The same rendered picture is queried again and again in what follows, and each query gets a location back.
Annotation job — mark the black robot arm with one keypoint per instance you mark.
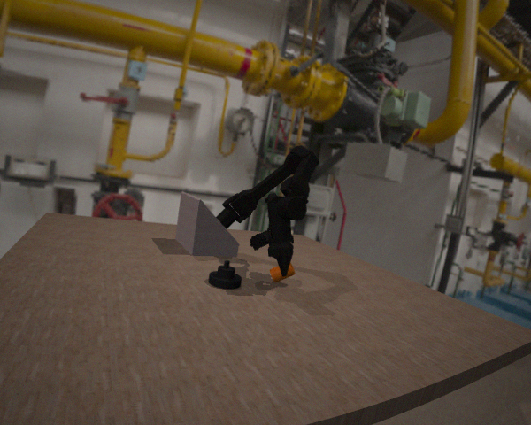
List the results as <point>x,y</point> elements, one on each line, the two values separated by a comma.
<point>300,162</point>

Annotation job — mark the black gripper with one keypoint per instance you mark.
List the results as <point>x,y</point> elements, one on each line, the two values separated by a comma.
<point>281,249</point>

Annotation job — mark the orange cylinder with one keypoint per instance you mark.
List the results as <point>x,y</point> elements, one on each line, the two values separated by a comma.
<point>277,276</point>

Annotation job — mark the dark grey round pedestal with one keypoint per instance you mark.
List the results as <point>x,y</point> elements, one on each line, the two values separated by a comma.
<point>225,277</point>

